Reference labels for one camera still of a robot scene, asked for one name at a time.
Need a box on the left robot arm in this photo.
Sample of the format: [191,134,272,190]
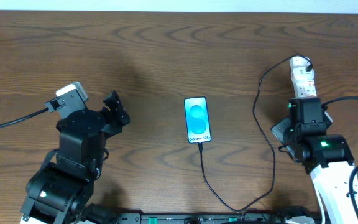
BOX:
[21,90,130,223]

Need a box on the white USB charger plug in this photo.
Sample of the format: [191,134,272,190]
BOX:
[290,55,313,71]

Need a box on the blue Galaxy smartphone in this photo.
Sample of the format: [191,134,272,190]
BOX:
[184,96,212,144]

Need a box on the black charging cable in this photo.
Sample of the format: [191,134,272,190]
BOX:
[197,54,314,213]

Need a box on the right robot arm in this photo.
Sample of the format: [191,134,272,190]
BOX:
[272,97,358,223]

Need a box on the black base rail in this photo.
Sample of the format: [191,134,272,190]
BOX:
[82,203,319,224]

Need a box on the white power strip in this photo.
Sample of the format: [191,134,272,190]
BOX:
[291,67,317,98]

